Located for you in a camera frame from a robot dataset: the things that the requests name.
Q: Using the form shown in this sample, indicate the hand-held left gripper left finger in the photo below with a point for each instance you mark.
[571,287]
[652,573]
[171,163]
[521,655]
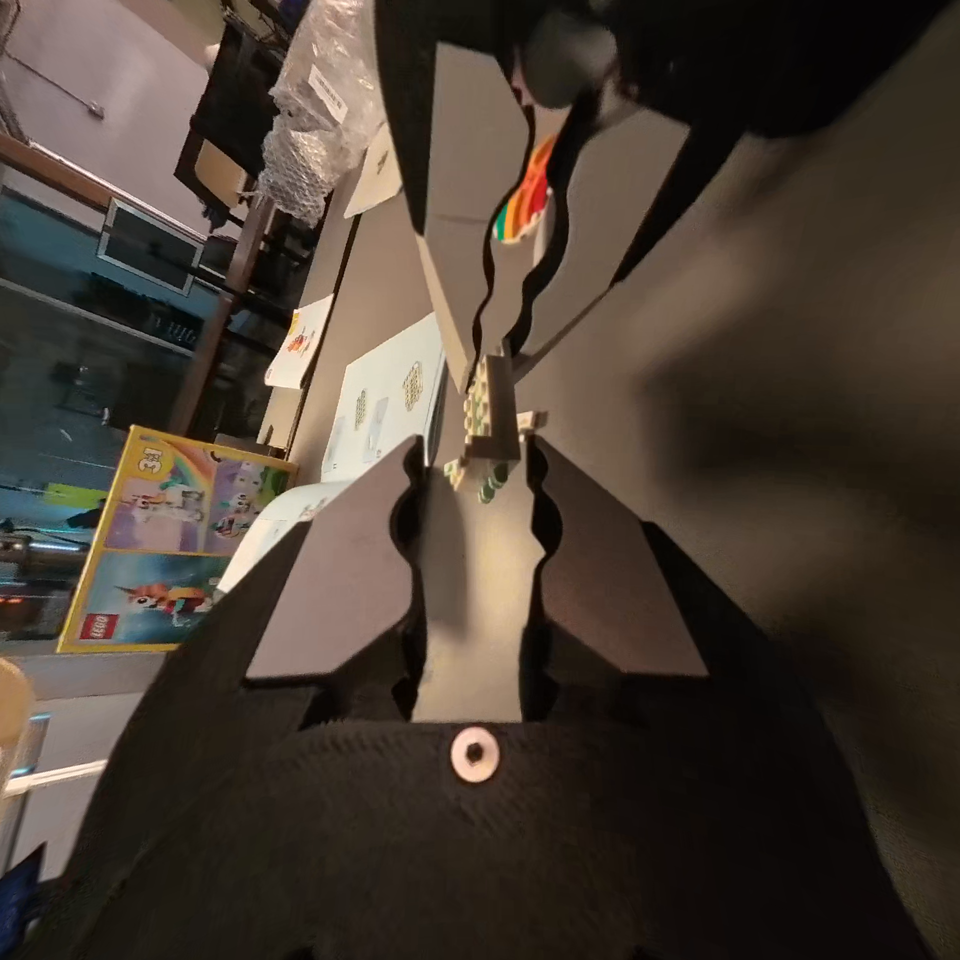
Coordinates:
[337,592]

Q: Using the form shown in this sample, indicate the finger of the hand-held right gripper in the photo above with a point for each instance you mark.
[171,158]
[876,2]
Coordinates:
[607,210]
[469,172]

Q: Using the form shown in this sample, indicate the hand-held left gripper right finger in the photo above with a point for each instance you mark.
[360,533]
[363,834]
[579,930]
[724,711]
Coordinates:
[607,600]

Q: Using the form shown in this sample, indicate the white and green brick assembly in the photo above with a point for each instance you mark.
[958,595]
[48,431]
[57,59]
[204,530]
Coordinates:
[491,405]

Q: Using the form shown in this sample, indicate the rainbow brick piece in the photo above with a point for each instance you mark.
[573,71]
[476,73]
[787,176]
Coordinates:
[521,206]

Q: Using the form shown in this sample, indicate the white open booklet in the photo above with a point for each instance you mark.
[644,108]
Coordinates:
[259,544]

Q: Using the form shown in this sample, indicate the white paper sheet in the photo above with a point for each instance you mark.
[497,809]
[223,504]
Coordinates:
[375,176]

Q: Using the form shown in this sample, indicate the clear bubble wrap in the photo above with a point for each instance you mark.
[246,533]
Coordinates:
[315,112]

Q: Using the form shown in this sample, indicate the pale blue instruction booklet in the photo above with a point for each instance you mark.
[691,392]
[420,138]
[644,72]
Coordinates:
[382,405]

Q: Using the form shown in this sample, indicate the small pale brick piece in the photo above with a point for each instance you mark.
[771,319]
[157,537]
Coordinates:
[531,421]

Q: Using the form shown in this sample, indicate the yellow toy brick box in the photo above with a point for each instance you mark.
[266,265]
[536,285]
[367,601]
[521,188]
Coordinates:
[150,525]

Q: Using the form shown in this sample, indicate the white leaflet with orange picture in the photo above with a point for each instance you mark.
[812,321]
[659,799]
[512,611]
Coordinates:
[304,345]

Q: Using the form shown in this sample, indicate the black chair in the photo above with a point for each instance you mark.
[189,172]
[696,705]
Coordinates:
[225,97]

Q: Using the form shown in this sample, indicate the white framed window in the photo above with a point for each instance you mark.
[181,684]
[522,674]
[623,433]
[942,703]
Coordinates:
[150,244]

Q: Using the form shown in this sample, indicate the brown wooden post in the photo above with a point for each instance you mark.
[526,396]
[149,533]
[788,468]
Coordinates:
[217,307]

